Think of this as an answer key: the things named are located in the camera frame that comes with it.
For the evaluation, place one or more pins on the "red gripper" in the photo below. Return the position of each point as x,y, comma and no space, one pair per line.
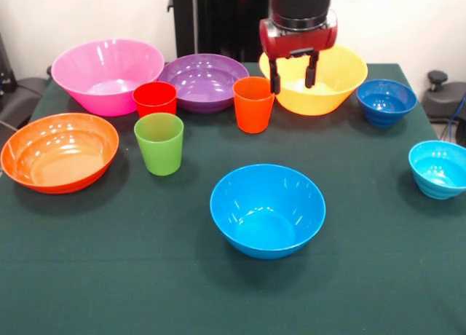
298,42

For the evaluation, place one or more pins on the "purple bowl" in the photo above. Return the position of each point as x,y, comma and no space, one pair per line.
204,83

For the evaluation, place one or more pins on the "sky blue bowl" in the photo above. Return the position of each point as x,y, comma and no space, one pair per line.
276,222

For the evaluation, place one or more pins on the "large pink bowl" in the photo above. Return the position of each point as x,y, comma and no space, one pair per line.
105,76

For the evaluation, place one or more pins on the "large yellow bowl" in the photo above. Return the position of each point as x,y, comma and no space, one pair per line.
338,83

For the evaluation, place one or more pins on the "orange cup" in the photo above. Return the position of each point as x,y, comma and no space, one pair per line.
253,105

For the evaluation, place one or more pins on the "small dark blue bowl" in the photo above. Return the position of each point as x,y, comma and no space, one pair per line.
386,102

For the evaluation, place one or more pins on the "red cup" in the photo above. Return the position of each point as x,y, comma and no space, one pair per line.
154,98

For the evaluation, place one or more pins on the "green cup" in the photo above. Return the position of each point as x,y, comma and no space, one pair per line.
160,149

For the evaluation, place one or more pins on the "black stand base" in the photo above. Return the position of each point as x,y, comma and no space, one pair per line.
14,102
444,94

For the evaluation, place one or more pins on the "small cyan ribbed bowl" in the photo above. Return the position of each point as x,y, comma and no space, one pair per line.
438,171

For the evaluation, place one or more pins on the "orange bowl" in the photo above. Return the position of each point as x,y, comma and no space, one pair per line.
58,156

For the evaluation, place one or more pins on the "dark green tablecloth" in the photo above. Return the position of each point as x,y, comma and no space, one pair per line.
109,276

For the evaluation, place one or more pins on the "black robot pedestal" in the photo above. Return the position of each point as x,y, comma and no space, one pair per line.
218,22

